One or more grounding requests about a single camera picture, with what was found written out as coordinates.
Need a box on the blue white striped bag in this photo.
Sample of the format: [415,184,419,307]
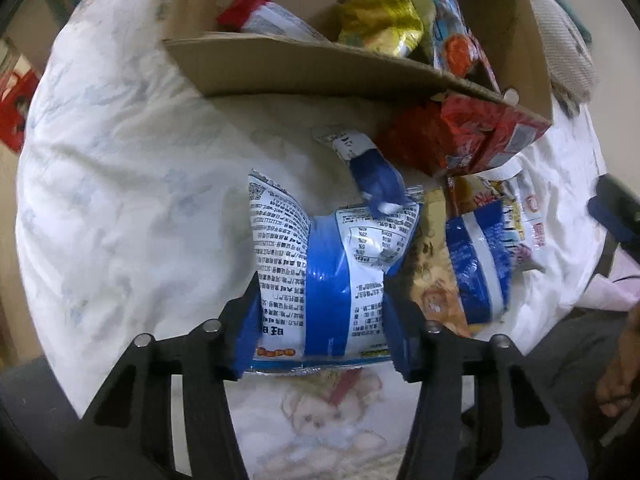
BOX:
[445,200,512,324]

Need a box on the red shopping bag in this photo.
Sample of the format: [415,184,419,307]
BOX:
[0,70,39,154]

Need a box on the small blue white wrapper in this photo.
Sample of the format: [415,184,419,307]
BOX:
[314,128,414,218]

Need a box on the right hand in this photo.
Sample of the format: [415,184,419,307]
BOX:
[596,304,639,418]

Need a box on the brown cardboard box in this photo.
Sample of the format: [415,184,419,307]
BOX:
[163,0,552,122]

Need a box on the yellow cartoon popcorn bag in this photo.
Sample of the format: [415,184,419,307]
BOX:
[446,169,549,273]

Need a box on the blue white snack bag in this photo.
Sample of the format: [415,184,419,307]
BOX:
[248,171,423,375]

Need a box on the tan peanut snack bag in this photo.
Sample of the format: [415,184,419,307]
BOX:
[407,188,472,338]

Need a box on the white red chips bag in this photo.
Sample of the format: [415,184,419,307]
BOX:
[432,0,500,92]

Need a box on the white floral bed sheet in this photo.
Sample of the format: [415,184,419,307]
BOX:
[15,0,605,479]

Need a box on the yellow green snack bag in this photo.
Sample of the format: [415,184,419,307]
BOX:
[337,0,424,58]

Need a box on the checkered floral duvet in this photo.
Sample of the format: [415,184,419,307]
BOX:
[529,0,598,117]

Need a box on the small red white snack bar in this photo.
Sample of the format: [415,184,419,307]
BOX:
[217,0,326,41]

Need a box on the red candy bag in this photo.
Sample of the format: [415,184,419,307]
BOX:
[375,92,550,177]

